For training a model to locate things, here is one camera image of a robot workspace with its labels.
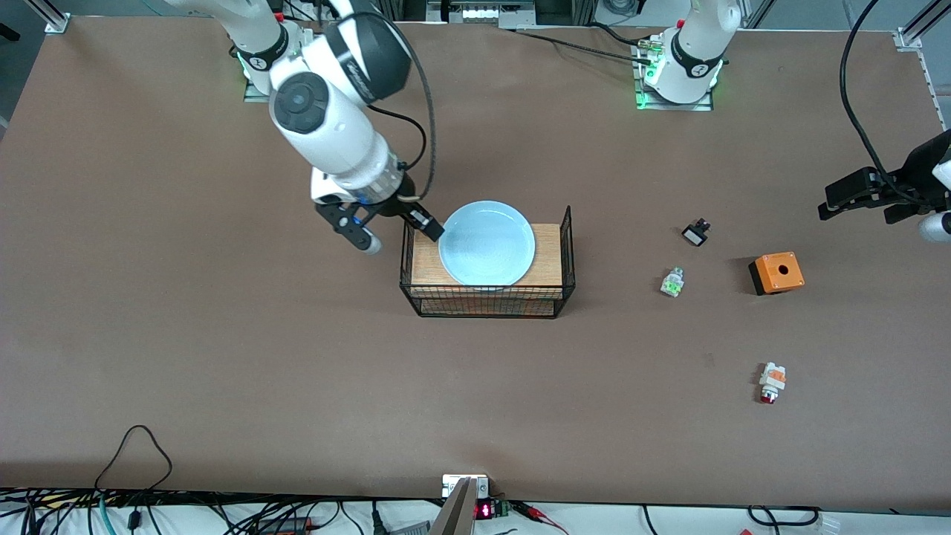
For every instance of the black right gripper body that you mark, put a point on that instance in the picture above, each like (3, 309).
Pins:
(399, 206)

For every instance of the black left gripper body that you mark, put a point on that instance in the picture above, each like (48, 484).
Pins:
(915, 174)

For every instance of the light blue round plate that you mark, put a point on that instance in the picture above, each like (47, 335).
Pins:
(487, 245)

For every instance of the red push button switch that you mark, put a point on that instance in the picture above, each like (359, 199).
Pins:
(773, 379)

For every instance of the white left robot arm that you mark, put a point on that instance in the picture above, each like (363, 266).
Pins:
(691, 67)

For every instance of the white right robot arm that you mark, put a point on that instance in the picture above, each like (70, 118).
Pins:
(327, 126)

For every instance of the black square white push button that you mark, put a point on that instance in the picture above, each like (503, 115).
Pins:
(695, 235)

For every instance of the lit device behind table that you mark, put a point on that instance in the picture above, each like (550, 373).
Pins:
(479, 13)

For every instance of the small silver box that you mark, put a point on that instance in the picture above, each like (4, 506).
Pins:
(455, 484)

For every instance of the red LED display module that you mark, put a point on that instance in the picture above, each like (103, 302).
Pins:
(487, 510)

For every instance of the grey metal bar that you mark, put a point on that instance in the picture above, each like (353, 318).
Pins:
(455, 516)

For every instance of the red clip lead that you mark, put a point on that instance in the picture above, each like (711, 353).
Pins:
(539, 514)

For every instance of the orange button enclosure box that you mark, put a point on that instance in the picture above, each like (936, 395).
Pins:
(780, 273)

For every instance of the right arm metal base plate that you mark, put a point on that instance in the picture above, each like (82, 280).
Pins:
(256, 95)

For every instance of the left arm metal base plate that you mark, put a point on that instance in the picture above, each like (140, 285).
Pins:
(676, 108)

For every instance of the green push button switch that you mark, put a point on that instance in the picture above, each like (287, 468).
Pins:
(672, 284)

